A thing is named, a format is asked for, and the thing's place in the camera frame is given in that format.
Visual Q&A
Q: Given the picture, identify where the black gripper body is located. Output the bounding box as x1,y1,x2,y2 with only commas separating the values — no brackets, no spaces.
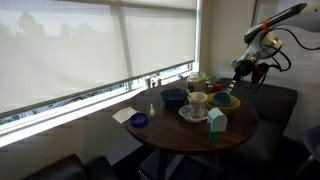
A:
232,59,257,79

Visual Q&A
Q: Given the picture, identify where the yellow bowl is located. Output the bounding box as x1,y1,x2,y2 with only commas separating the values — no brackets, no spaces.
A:
204,92,241,117

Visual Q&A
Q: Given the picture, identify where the dark blue bowl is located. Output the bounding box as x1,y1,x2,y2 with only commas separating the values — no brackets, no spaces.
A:
160,87,190,108

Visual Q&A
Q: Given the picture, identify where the small purple bowl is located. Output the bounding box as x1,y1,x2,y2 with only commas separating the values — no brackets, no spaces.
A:
130,112,149,128

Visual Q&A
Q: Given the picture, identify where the small green plant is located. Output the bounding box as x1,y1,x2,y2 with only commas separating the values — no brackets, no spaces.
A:
199,69,218,85

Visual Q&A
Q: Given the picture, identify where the clear jar of grains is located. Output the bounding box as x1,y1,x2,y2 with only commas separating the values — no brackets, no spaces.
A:
186,71,207,94

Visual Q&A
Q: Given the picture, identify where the patterned white mug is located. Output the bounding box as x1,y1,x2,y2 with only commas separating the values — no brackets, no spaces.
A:
188,91,208,120

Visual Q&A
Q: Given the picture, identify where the small green bottle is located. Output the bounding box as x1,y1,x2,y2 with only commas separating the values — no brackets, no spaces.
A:
208,129,219,144

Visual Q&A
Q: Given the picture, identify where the round wooden table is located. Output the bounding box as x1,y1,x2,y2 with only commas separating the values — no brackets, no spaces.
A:
124,84,260,155

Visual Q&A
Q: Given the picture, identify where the white roller window blind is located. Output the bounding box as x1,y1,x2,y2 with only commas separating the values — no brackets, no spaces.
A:
121,0,198,79
0,0,129,114

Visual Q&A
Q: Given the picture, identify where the blue grey office chair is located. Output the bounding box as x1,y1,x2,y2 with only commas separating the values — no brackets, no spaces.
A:
294,124,320,176

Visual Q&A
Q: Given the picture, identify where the white paper napkin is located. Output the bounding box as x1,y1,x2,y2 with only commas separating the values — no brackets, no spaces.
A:
111,106,138,124

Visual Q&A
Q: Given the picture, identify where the dark leather armchair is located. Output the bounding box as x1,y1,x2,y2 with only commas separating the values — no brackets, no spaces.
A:
21,153,119,180

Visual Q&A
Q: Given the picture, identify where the orange cable clip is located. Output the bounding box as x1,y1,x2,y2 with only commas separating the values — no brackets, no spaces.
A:
261,17,272,33

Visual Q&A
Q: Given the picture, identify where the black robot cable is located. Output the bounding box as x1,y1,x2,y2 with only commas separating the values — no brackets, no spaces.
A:
249,26,320,92

